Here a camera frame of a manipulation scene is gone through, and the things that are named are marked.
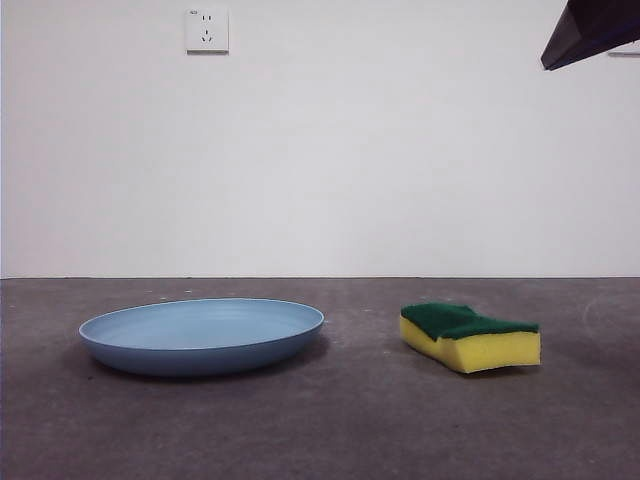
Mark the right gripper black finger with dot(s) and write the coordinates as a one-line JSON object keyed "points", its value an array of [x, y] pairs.
{"points": [[595, 27]]}

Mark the white wall socket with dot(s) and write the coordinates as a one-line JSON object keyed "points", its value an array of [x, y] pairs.
{"points": [[208, 30], [627, 52]]}

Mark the yellow sponge with green pad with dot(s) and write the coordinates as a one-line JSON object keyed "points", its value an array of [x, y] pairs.
{"points": [[490, 350]]}

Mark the blue round plate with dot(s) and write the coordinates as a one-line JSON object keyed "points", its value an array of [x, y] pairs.
{"points": [[200, 345]]}

